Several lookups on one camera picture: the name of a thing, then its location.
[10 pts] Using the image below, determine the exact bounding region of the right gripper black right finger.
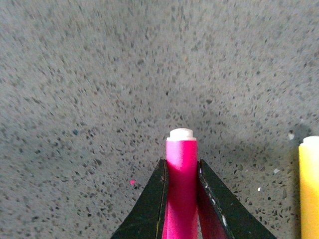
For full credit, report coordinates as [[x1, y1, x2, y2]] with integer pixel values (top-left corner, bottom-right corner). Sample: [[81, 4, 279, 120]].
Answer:
[[197, 159, 275, 239]]

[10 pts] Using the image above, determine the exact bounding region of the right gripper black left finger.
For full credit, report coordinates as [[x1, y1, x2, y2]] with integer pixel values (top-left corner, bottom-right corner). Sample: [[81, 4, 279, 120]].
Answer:
[[111, 159, 169, 239]]

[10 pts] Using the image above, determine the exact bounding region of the pink highlighter pen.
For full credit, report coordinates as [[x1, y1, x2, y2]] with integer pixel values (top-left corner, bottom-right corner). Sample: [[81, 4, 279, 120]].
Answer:
[[162, 128, 198, 239]]

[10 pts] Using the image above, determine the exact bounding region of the yellow highlighter pen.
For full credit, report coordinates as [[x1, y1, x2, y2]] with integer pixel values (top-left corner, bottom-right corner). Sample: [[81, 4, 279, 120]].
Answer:
[[299, 136, 319, 239]]

